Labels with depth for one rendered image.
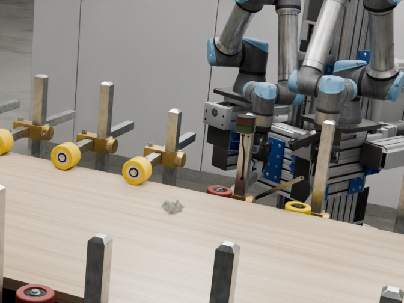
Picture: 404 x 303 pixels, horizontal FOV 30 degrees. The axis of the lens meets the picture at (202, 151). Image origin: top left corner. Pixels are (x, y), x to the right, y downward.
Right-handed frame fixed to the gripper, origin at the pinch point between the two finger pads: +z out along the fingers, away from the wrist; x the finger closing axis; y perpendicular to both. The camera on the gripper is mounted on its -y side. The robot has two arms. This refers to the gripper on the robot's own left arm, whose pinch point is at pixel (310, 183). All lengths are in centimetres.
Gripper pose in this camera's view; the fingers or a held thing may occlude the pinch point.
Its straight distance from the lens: 246.7
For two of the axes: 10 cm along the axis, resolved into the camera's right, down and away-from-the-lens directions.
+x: -0.1, -2.7, 9.6
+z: -1.0, 9.6, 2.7
